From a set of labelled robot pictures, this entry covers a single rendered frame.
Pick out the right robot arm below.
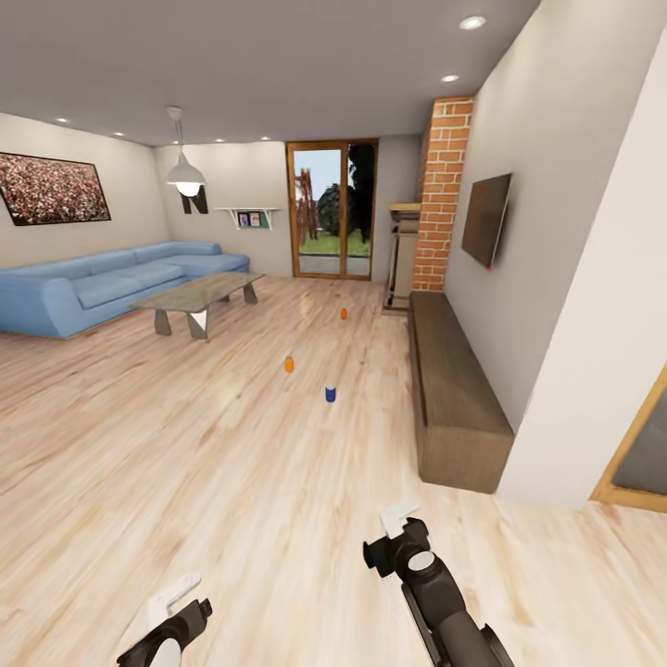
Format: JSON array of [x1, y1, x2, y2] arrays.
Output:
[[363, 495, 516, 667]]

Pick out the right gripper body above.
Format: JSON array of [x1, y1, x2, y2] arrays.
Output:
[[369, 518, 431, 577]]

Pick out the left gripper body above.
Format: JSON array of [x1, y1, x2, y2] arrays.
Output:
[[161, 599, 207, 651]]

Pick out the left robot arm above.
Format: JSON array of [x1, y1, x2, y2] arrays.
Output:
[[116, 570, 212, 667]]

